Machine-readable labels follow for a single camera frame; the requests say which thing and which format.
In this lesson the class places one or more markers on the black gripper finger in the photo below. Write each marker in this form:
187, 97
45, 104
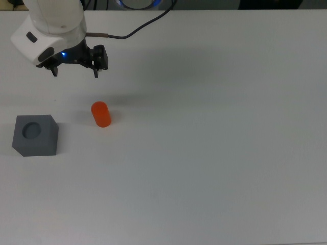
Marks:
53, 67
101, 60

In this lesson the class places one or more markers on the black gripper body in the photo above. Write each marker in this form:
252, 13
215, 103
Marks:
76, 52

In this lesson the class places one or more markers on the orange cylinder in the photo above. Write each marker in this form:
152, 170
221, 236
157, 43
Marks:
101, 114

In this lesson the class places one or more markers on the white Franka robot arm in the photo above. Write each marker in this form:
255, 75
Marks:
51, 18

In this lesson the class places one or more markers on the grey block with round hole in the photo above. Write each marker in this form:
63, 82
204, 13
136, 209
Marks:
38, 143

